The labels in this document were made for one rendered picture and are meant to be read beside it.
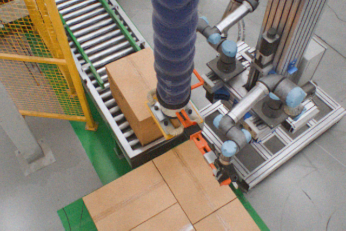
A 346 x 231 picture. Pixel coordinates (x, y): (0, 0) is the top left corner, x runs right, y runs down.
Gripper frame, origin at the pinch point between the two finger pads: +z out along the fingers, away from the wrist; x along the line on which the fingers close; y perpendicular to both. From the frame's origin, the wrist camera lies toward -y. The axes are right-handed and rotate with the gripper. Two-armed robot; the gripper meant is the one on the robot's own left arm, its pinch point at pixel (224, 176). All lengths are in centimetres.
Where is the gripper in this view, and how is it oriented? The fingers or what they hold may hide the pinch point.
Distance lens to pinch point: 239.3
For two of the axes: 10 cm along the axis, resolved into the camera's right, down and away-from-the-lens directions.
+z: -0.1, 5.5, 8.3
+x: -8.8, 3.9, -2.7
